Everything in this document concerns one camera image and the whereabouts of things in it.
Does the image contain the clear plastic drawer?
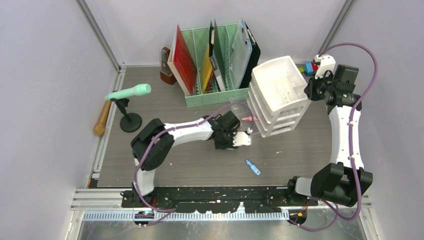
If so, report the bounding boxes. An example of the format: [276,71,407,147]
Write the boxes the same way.
[221,97,261,139]

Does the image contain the pink highlighter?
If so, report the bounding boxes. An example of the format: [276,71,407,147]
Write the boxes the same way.
[241,116,259,122]

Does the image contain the white drawer organizer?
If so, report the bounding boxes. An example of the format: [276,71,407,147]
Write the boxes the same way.
[247,55,311,138]

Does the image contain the yellow book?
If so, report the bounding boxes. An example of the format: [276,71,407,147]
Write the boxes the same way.
[200,43,213,94]

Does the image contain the black clipboard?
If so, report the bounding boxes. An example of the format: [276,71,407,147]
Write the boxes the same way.
[239,24,261,89]

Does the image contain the black book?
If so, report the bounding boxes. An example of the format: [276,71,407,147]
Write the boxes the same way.
[208,21,227,92]

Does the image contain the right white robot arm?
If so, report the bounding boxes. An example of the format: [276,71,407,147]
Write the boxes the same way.
[285,64,373,207]

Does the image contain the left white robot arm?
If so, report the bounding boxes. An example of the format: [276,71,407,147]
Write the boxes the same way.
[130,111,241,207]

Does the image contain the colourful toy blocks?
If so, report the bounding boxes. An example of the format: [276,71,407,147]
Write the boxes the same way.
[298,61,319,77]

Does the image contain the red notebook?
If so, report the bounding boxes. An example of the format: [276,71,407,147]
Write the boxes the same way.
[167,24,198,97]

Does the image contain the brown round object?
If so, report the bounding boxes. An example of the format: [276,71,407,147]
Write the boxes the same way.
[159,47,177,85]

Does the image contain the green file organizer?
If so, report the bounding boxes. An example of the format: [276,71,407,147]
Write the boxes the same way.
[181,23,249,108]

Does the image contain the black microphone stand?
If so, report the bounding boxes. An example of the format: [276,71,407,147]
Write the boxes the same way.
[111,98,143,133]

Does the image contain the mint green microphone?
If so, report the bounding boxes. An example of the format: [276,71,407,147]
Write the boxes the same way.
[104,83,152,101]

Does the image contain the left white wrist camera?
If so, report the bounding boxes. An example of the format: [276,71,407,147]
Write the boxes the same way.
[232,127,253,148]

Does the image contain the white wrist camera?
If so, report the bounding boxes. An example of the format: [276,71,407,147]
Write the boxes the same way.
[232,127,253,148]
[313,54,336,79]

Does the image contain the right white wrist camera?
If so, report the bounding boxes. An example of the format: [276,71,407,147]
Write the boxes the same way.
[313,54,336,79]

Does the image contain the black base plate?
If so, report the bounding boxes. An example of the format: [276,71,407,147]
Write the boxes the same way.
[120,186,318,214]

